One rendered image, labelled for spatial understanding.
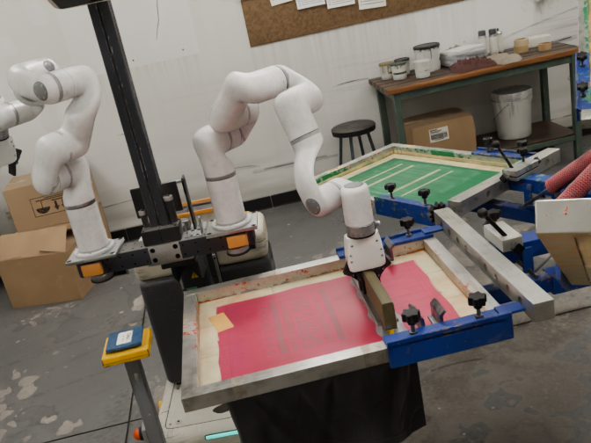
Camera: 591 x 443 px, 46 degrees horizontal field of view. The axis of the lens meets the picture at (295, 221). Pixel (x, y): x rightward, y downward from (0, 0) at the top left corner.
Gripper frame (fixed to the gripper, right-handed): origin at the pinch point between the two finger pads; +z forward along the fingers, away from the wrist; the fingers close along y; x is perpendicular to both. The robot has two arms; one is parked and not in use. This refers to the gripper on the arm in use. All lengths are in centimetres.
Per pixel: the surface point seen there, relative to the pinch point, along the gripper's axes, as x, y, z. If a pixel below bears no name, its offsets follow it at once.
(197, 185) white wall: -379, 61, 71
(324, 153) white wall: -379, -46, 68
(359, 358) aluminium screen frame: 29.5, 10.3, 2.8
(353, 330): 11.8, 8.2, 5.6
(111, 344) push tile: -9, 73, 5
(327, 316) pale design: 1.9, 13.1, 5.7
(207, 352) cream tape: 5.5, 45.9, 5.9
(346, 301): -4.5, 6.6, 5.7
